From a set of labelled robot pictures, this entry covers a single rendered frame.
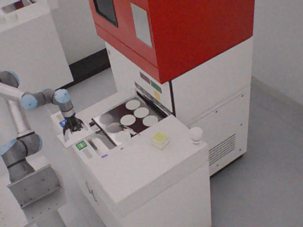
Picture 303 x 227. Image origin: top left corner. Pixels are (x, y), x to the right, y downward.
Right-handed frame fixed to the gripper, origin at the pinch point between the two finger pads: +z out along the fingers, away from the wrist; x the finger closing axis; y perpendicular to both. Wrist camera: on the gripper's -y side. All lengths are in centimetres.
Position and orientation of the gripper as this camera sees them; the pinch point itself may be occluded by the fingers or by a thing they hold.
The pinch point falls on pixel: (76, 135)
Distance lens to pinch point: 226.0
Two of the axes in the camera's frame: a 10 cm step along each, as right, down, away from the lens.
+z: 1.4, 7.4, 6.6
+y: 5.5, 5.0, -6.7
